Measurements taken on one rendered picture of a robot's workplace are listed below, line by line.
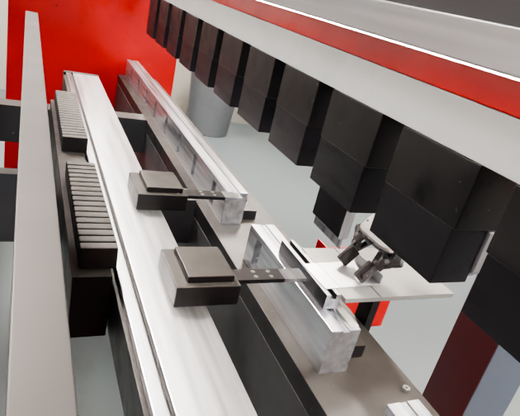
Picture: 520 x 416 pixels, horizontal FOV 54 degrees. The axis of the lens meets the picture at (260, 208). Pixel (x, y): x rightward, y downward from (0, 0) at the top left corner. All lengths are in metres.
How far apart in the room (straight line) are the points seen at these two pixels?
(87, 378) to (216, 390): 1.45
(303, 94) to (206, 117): 4.16
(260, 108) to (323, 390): 0.61
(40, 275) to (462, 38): 0.31
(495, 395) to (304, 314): 1.04
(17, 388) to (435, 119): 0.60
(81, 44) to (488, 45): 2.63
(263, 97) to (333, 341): 0.54
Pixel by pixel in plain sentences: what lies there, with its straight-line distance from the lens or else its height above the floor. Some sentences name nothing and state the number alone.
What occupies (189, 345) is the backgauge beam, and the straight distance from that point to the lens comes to 0.76.
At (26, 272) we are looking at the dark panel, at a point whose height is 1.34.
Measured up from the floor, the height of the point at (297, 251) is 0.99.
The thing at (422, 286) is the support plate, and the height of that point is 1.00.
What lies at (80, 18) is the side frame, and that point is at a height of 1.12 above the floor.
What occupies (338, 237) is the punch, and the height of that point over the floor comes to 1.10.
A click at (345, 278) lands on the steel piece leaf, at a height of 1.00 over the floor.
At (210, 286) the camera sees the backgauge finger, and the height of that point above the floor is 1.02.
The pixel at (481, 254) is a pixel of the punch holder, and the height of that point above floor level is 1.22.
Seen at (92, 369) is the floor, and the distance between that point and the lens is 2.16.
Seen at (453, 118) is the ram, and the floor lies 1.38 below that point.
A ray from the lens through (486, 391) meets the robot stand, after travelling 1.85.
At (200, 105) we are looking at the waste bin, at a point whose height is 0.30.
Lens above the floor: 1.47
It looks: 23 degrees down
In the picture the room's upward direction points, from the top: 14 degrees clockwise
